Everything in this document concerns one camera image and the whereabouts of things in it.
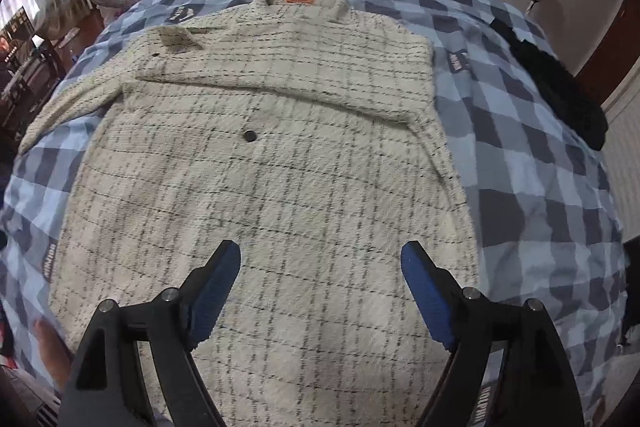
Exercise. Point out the cream plaid tweed shirt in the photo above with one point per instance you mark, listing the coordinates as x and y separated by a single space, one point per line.
306 132

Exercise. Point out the white louvered wardrobe door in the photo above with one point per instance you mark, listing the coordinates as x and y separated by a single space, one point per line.
622 150

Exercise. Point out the black garment on bed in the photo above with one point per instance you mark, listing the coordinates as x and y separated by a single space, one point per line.
559 89

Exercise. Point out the dark red door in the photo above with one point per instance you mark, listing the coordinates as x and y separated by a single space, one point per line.
615 55

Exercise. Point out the blue checkered bed sheet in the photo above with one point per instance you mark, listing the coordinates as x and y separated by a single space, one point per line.
541 201

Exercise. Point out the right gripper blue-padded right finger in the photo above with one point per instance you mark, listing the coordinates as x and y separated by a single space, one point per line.
506 366

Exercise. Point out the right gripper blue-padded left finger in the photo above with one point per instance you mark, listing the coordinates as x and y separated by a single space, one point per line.
106 386

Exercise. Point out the wooden chair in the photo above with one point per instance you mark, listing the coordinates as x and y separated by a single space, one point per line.
28 91

